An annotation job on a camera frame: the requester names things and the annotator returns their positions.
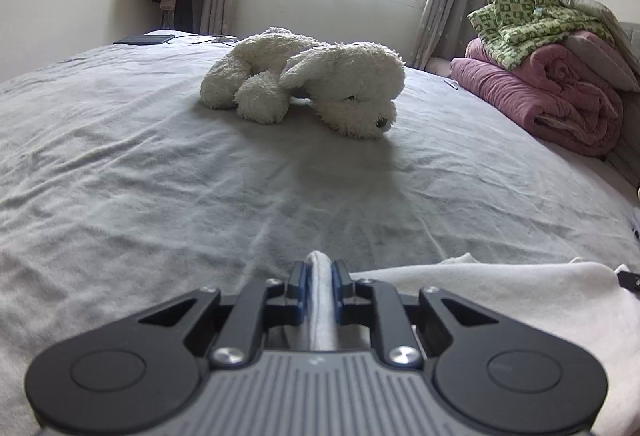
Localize green patterned blanket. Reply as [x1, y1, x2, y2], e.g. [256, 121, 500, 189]
[467, 0, 616, 69]

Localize white charging cable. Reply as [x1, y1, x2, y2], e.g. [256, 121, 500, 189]
[167, 34, 239, 47]

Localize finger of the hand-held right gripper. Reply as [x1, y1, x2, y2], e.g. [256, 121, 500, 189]
[616, 266, 640, 301]

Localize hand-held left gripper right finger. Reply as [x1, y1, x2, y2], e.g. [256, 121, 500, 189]
[332, 260, 501, 369]

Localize white plush dog toy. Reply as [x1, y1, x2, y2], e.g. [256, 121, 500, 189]
[201, 27, 407, 140]

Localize grey bed sheet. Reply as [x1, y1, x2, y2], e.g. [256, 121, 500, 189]
[0, 30, 640, 436]

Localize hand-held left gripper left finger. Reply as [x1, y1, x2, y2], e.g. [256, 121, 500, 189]
[137, 260, 309, 369]

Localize pink folded quilt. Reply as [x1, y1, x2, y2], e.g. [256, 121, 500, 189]
[450, 30, 626, 159]

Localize dark tablet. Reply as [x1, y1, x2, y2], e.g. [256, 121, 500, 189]
[113, 34, 176, 45]

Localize white bear print t-shirt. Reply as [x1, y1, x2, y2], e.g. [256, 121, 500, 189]
[280, 250, 640, 436]

